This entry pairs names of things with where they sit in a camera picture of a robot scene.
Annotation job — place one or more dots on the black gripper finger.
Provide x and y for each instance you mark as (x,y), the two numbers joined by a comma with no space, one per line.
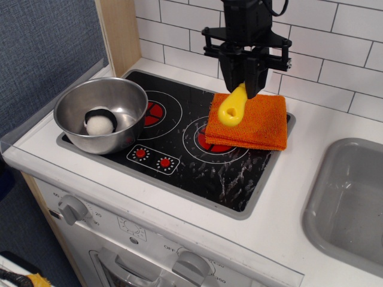
(255,76)
(233,69)

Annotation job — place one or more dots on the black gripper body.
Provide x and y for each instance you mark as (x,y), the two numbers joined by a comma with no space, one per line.
(249,24)

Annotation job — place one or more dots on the yellow handled white toy knife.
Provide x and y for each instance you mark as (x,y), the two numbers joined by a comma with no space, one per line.
(231,111)

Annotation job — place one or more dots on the folded orange cloth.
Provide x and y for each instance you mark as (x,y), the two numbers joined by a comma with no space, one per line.
(264,125)

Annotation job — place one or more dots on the black toy stove top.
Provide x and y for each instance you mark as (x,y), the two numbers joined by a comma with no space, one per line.
(172,154)

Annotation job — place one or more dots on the wooden side panel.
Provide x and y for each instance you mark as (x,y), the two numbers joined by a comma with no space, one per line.
(120,32)

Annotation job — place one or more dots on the stainless steel bowl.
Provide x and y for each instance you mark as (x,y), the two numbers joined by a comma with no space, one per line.
(124,98)

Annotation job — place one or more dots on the white black plush ball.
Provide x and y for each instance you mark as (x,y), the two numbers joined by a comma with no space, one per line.
(100,121)

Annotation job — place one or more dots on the grey toy sink basin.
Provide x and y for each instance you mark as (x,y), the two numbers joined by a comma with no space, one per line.
(343,216)

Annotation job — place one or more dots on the grey right oven knob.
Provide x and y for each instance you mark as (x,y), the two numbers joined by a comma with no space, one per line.
(191,267)

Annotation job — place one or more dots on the grey oven knob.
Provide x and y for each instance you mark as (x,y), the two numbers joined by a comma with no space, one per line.
(191,267)
(72,209)

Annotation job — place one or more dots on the grey left oven knob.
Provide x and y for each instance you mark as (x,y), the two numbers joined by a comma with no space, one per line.
(72,209)

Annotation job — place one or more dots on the white toy oven front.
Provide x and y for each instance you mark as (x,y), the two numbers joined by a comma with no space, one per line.
(110,250)

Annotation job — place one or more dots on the yellow black object bottom left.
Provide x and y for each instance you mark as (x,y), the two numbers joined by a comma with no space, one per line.
(30,280)

